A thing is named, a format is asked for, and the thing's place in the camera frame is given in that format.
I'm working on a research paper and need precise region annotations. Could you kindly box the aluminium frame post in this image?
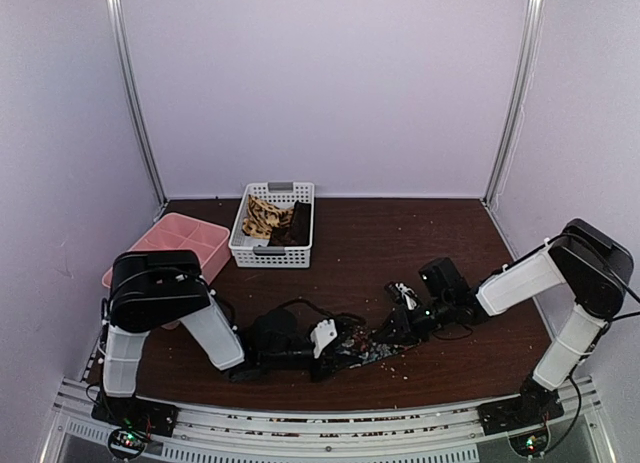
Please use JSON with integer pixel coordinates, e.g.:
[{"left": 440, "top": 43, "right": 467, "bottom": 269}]
[
  {"left": 484, "top": 0, "right": 545, "bottom": 209},
  {"left": 106, "top": 0, "right": 169, "bottom": 210}
]

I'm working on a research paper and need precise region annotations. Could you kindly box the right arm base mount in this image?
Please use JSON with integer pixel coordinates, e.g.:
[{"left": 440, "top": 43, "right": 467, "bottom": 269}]
[{"left": 477, "top": 391, "right": 564, "bottom": 435}]

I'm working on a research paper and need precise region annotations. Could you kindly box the left aluminium frame post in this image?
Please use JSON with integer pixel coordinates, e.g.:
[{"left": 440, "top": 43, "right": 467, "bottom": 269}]
[{"left": 106, "top": 0, "right": 169, "bottom": 210}]

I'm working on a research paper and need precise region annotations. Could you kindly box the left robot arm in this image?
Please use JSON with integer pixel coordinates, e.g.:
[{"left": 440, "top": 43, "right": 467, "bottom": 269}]
[{"left": 99, "top": 250, "right": 350, "bottom": 427}]

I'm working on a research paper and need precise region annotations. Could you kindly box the dark brown red floral tie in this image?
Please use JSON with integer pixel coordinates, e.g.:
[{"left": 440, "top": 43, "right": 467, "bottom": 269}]
[{"left": 269, "top": 202, "right": 312, "bottom": 247}]

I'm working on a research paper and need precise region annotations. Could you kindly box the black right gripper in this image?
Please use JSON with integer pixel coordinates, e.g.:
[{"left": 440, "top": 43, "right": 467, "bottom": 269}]
[{"left": 372, "top": 294, "right": 454, "bottom": 345}]

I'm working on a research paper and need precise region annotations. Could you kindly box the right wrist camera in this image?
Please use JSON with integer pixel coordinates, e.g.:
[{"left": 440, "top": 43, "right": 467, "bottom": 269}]
[{"left": 384, "top": 282, "right": 422, "bottom": 311}]

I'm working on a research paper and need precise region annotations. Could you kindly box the aluminium front rail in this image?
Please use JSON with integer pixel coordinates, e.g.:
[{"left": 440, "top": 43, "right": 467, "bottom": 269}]
[{"left": 39, "top": 375, "right": 616, "bottom": 463}]

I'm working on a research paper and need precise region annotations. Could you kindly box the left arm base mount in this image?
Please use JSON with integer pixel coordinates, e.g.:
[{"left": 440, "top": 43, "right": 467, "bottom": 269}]
[{"left": 91, "top": 393, "right": 179, "bottom": 437}]

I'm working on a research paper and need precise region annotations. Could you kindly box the right aluminium frame post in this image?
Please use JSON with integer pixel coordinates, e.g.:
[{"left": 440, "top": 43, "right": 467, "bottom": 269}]
[{"left": 484, "top": 0, "right": 545, "bottom": 209}]

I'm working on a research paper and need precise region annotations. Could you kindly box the yellow floral tie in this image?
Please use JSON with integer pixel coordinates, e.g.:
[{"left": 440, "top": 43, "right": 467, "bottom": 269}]
[{"left": 242, "top": 195, "right": 293, "bottom": 240}]

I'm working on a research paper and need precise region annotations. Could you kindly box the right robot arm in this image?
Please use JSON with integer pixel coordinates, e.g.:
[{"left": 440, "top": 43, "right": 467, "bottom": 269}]
[{"left": 373, "top": 218, "right": 634, "bottom": 425}]

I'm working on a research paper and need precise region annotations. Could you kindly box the navy floral patterned tie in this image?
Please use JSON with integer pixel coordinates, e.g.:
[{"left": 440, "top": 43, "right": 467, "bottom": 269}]
[{"left": 333, "top": 327, "right": 417, "bottom": 371}]

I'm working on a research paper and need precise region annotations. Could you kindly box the white perforated plastic basket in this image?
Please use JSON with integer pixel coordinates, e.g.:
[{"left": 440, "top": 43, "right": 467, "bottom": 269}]
[{"left": 228, "top": 182, "right": 315, "bottom": 269}]

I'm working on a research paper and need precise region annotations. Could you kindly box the pink divided organizer tray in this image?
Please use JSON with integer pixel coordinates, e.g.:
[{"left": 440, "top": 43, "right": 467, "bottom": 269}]
[{"left": 101, "top": 212, "right": 232, "bottom": 331}]

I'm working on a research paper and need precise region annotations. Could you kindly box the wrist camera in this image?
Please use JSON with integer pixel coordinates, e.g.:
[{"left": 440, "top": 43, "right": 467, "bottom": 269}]
[
  {"left": 384, "top": 282, "right": 422, "bottom": 311},
  {"left": 310, "top": 319, "right": 338, "bottom": 359}
]

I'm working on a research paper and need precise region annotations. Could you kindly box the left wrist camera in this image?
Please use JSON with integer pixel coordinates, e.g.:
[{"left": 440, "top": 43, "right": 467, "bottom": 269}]
[{"left": 310, "top": 319, "right": 338, "bottom": 359}]

